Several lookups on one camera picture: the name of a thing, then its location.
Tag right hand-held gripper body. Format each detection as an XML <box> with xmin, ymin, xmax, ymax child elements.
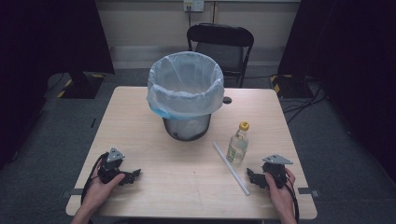
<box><xmin>261</xmin><ymin>154</ymin><xmax>294</xmax><ymax>189</ymax></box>

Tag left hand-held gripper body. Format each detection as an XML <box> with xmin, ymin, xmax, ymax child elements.
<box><xmin>97</xmin><ymin>147</ymin><xmax>127</xmax><ymax>185</ymax></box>

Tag white straw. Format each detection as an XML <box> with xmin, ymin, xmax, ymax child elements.
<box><xmin>212</xmin><ymin>141</ymin><xmax>251</xmax><ymax>197</ymax></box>

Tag clear bottle with yellow cap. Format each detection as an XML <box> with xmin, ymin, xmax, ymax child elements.
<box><xmin>225</xmin><ymin>120</ymin><xmax>251</xmax><ymax>166</ymax></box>

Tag black mesh trash bin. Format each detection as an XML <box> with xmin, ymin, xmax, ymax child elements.
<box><xmin>162</xmin><ymin>113</ymin><xmax>212</xmax><ymax>143</ymax></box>

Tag white plastic bin bag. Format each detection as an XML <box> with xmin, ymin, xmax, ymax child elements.
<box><xmin>146</xmin><ymin>50</ymin><xmax>226</xmax><ymax>121</ymax></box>

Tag person's right hand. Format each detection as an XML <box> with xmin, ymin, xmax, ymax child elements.
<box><xmin>264</xmin><ymin>167</ymin><xmax>297</xmax><ymax>217</ymax></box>

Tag person's left hand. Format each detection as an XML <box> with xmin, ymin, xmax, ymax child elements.
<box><xmin>81</xmin><ymin>160</ymin><xmax>126</xmax><ymax>214</ymax></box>

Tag black stand base, striped tape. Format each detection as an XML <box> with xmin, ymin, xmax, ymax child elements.
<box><xmin>56</xmin><ymin>70</ymin><xmax>106</xmax><ymax>100</ymax></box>
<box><xmin>269</xmin><ymin>73</ymin><xmax>313</xmax><ymax>100</ymax></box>

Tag black curtain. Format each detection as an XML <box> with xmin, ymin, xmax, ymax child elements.
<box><xmin>0</xmin><ymin>0</ymin><xmax>116</xmax><ymax>171</ymax></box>
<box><xmin>277</xmin><ymin>0</ymin><xmax>396</xmax><ymax>183</ymax></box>

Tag black folding chair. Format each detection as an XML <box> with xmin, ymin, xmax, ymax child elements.
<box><xmin>186</xmin><ymin>22</ymin><xmax>255</xmax><ymax>89</ymax></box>

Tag left hand-held gripper cable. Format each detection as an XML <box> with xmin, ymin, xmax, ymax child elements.
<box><xmin>80</xmin><ymin>155</ymin><xmax>105</xmax><ymax>205</ymax></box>

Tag hand-held gripper cable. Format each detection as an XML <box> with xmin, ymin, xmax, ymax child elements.
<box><xmin>80</xmin><ymin>155</ymin><xmax>105</xmax><ymax>205</ymax></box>
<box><xmin>283</xmin><ymin>177</ymin><xmax>301</xmax><ymax>224</ymax></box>

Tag right hand-held gripper cable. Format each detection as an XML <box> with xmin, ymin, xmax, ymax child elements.
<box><xmin>283</xmin><ymin>177</ymin><xmax>301</xmax><ymax>224</ymax></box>

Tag grey table edge strap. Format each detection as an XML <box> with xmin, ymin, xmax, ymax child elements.
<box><xmin>297</xmin><ymin>187</ymin><xmax>321</xmax><ymax>199</ymax></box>
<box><xmin>61</xmin><ymin>188</ymin><xmax>85</xmax><ymax>200</ymax></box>

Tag black floor cables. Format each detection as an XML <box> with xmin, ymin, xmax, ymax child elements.
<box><xmin>281</xmin><ymin>77</ymin><xmax>329</xmax><ymax>125</ymax></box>

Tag white wall socket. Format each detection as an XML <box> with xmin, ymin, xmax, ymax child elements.
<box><xmin>182</xmin><ymin>0</ymin><xmax>205</xmax><ymax>13</ymax></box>

